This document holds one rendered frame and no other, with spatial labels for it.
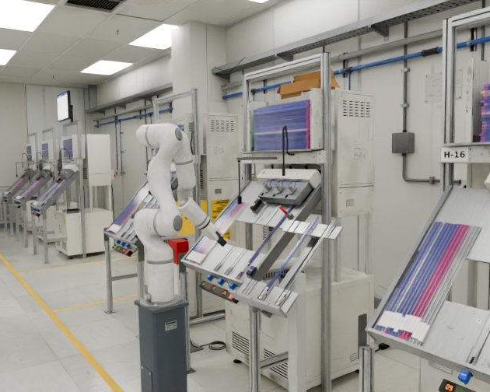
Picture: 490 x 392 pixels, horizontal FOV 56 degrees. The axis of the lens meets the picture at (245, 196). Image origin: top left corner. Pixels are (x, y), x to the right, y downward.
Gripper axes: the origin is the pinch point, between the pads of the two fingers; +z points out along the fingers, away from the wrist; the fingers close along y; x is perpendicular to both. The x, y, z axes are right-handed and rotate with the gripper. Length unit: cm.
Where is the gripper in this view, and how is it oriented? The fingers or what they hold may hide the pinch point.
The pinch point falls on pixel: (222, 242)
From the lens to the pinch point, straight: 245.4
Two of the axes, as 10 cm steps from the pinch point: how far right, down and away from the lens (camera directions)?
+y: 5.7, 0.6, -8.2
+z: 5.8, 6.7, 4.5
